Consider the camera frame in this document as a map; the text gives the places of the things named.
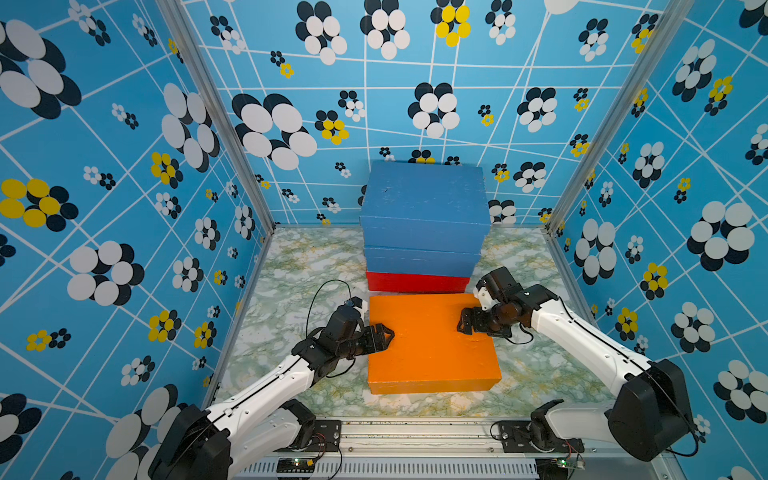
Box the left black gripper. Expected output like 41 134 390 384
339 321 398 360

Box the orange shoebox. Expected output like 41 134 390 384
368 294 502 395

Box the blue shoebox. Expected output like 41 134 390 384
364 246 481 277
360 161 491 253

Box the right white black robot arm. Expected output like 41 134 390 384
457 267 696 462

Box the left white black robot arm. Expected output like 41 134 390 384
148 298 395 479

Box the red shoebox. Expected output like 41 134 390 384
366 272 470 294

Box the left green circuit board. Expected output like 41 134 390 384
276 458 316 476

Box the green circuit board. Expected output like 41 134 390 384
536 458 585 480
276 458 316 476

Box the right green circuit board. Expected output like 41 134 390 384
536 458 585 480

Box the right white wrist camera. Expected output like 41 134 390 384
473 286 497 311

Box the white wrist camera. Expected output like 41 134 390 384
348 296 368 318
473 286 497 311

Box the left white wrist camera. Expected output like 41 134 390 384
348 296 368 318

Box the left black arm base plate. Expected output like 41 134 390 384
278 419 342 453

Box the aluminium front rail frame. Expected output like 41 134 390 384
160 415 685 480

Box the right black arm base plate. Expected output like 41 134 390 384
489 420 585 455

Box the right black camera cable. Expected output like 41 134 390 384
503 297 701 460

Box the left aluminium corner post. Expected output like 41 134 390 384
157 0 275 239

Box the aluminium corner post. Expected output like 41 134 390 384
157 0 275 239
546 0 695 236

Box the right aluminium corner post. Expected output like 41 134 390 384
546 0 695 236

